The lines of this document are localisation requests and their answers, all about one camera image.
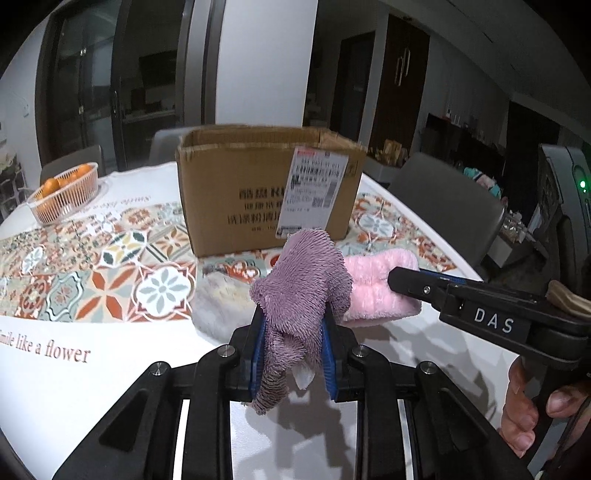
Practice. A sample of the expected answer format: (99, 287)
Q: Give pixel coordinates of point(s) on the dark framed sliding glass door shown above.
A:
(92, 78)

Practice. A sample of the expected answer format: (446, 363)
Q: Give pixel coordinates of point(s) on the clear plastic basket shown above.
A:
(64, 203)

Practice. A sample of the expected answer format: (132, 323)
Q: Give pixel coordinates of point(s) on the brown cardboard box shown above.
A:
(231, 194)

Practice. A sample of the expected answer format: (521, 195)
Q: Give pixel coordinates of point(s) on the pile of oranges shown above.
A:
(53, 184)

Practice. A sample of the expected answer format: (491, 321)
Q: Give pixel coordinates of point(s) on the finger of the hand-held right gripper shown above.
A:
(455, 278)
(415, 288)

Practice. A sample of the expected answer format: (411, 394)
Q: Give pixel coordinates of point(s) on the dark low sideboard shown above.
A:
(466, 143)

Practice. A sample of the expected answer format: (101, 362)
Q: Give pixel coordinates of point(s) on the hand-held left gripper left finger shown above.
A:
(257, 355)

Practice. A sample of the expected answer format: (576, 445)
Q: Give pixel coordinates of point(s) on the grey fuzzy cloth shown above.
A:
(221, 309)

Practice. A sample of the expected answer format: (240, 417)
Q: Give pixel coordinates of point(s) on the purple fuzzy sock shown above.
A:
(304, 277)

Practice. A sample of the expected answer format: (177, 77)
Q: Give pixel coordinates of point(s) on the pink fuzzy sock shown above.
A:
(374, 290)

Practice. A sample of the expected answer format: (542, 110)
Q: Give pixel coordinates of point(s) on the grey dining chair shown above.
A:
(69, 161)
(166, 143)
(443, 203)

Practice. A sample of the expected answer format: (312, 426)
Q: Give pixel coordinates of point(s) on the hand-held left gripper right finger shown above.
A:
(330, 360)

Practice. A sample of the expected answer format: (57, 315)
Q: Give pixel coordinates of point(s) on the small storage shelf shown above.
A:
(9, 184)

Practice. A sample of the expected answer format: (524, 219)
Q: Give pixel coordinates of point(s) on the dark tall cabinet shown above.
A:
(399, 78)

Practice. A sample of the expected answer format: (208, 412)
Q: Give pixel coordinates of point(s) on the teal patterned garment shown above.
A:
(482, 180)

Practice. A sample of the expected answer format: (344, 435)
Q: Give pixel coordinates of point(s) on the person's right hand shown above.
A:
(519, 410)

